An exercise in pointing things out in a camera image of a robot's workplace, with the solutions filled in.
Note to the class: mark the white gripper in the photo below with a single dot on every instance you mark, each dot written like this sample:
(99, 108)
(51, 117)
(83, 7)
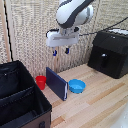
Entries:
(62, 38)

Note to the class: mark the blue plastic bowl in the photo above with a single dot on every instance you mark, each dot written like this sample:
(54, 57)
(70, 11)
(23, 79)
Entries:
(77, 86)

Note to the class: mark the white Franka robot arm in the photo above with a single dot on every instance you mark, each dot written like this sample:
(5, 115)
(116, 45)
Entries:
(73, 12)

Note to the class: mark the red plastic cup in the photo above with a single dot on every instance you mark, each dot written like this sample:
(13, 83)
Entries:
(41, 81)

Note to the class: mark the black fabric storage case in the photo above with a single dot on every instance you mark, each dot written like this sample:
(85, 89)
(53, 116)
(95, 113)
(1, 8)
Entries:
(20, 96)

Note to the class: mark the black paper shredder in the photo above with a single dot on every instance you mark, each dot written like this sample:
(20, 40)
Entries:
(110, 53)

